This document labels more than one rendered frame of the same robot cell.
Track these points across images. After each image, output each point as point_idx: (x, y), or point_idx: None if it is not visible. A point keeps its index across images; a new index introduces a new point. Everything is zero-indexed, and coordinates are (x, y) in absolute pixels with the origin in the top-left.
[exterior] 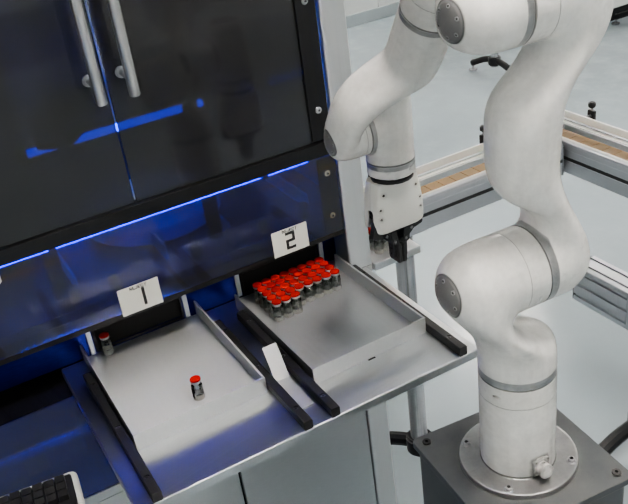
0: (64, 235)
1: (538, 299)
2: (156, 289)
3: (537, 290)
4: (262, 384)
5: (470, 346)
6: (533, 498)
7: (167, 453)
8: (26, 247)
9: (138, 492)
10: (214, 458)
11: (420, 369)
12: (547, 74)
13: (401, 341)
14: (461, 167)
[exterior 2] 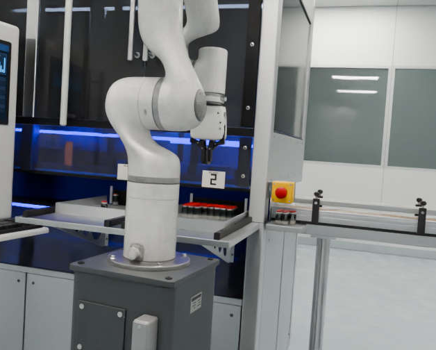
0: (105, 123)
1: (144, 111)
2: None
3: (141, 102)
4: (123, 213)
5: (228, 240)
6: (114, 265)
7: (58, 215)
8: (89, 122)
9: None
10: (64, 219)
11: (188, 235)
12: None
13: (204, 230)
14: (373, 206)
